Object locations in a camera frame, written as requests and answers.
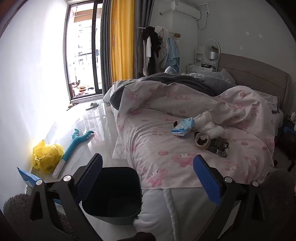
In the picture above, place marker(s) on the black foil packet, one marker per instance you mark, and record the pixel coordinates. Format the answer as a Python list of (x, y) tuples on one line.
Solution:
[(219, 147)]

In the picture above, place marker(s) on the blue patterned quilt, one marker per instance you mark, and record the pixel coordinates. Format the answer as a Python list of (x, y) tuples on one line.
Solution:
[(208, 75)]

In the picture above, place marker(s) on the dark tape roll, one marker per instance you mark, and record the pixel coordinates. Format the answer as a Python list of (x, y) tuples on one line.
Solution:
[(196, 141)]

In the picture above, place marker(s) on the beige pillow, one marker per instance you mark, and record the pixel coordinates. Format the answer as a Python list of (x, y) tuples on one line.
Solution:
[(227, 75)]

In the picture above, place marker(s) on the yellow plastic bag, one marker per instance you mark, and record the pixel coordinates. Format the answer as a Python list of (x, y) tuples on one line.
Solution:
[(47, 155)]

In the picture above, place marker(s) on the round white mirror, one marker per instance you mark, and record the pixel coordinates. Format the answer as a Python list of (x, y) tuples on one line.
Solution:
[(211, 44)]

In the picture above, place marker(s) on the light blue plush toy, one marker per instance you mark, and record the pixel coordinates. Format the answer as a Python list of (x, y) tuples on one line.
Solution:
[(171, 69)]

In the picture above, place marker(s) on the grey slipper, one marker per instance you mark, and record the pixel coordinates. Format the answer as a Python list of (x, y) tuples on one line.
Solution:
[(92, 106)]

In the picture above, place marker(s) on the black framed glass door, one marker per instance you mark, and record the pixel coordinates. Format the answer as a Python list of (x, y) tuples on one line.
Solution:
[(93, 46)]

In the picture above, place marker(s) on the white hanging shirt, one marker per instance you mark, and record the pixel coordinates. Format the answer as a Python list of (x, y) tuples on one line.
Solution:
[(148, 47)]

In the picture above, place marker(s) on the blue printed bag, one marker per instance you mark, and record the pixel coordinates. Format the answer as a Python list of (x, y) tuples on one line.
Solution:
[(29, 177)]

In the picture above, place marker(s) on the white hanging jacket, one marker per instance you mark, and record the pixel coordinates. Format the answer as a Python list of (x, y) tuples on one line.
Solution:
[(163, 51)]

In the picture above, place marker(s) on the light blue hanging garment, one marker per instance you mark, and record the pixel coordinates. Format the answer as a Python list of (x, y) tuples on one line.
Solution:
[(173, 54)]

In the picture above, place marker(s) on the clothes rack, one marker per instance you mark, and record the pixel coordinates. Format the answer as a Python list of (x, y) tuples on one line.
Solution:
[(177, 35)]

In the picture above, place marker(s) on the grey fleece blanket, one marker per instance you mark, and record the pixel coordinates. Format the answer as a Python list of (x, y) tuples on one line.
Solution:
[(185, 81)]

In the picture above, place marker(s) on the white air conditioner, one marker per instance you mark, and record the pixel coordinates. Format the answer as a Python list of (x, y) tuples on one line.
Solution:
[(178, 10)]

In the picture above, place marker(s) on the blue printed tissue packet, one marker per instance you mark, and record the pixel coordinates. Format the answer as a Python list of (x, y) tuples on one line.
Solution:
[(182, 126)]

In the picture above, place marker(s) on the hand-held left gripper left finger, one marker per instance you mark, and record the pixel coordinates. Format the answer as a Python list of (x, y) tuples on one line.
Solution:
[(92, 172)]

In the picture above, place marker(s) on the dark plastic trash bin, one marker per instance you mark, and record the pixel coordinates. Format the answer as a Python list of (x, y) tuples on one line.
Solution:
[(115, 185)]

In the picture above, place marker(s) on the white duvet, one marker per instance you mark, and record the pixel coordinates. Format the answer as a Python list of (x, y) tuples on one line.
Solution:
[(157, 208)]

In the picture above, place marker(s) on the white cylinder lamp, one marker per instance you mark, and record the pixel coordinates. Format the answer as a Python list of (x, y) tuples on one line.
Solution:
[(213, 56)]

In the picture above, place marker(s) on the pink printed blanket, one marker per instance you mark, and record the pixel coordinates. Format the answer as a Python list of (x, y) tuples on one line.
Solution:
[(161, 139)]

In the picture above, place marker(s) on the yellow curtain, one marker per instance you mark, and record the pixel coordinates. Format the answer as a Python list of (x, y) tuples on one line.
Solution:
[(121, 41)]

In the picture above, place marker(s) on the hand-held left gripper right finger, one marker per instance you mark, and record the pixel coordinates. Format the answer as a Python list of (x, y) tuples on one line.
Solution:
[(205, 177)]

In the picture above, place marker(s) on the black hanging garment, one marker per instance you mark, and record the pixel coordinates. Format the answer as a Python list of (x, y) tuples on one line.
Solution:
[(152, 41)]

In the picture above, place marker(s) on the blue dinosaur plush stick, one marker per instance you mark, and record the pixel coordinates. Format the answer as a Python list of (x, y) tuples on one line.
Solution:
[(71, 148)]

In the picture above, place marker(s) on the bubble wrap sheet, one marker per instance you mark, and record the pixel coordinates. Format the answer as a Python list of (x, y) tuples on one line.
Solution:
[(119, 150)]

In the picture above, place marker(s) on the beige upholstered headboard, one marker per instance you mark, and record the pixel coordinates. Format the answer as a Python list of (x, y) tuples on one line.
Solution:
[(254, 71)]

